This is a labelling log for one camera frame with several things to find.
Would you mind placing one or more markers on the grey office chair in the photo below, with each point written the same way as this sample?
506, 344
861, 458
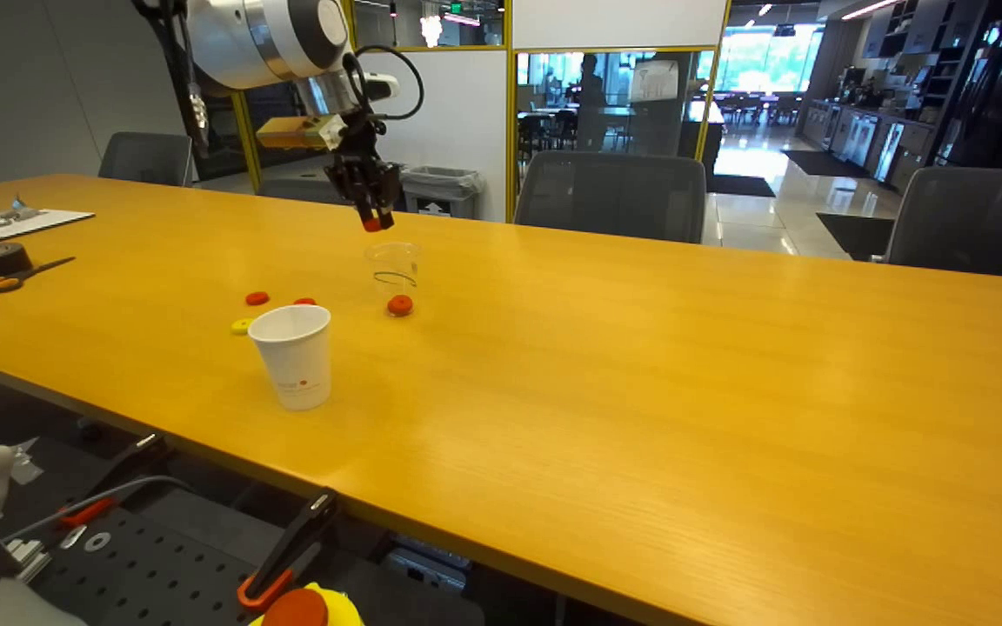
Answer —
974, 221
614, 196
147, 157

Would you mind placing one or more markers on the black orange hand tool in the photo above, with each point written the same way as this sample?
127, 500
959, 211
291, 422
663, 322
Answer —
294, 543

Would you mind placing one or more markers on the tan wrist camera block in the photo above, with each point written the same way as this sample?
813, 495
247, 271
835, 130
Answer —
294, 130

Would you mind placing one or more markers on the yellow round disc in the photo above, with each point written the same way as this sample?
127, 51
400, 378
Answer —
237, 327

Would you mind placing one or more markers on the grey waste bin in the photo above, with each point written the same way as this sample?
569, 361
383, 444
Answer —
451, 194

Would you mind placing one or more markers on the yellow red emergency stop button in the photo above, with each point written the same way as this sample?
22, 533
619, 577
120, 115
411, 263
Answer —
312, 611

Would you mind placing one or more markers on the black display cabinets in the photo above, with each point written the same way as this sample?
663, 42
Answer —
974, 90

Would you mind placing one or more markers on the white partition board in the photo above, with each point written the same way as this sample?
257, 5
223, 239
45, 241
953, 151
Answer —
466, 139

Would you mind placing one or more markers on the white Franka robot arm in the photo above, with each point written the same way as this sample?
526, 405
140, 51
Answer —
257, 38

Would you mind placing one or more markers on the white paper sheet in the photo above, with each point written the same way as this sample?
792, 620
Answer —
26, 225

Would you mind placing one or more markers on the clear plastic cup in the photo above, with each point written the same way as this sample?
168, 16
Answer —
393, 269

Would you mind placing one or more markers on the white paper cup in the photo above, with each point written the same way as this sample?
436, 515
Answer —
294, 361

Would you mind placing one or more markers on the white wall panel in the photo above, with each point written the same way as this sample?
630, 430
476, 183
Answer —
615, 22

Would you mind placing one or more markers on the yellow framed glass partition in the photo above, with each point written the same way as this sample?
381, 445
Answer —
641, 107

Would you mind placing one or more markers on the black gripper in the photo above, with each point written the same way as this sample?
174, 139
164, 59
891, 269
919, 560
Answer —
358, 157

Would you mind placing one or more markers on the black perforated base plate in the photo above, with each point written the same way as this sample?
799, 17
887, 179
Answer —
140, 569

